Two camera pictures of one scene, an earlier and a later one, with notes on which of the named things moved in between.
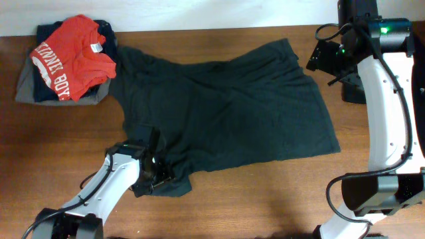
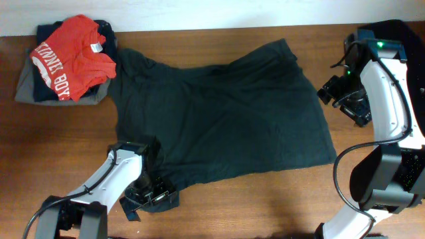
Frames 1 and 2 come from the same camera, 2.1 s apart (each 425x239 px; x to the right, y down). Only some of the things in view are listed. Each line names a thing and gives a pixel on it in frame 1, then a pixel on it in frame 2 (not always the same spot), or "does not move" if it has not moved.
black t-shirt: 418,92 does not move
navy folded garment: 42,93 does not move
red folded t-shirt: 71,62 does not move
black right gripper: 321,57 → 359,113
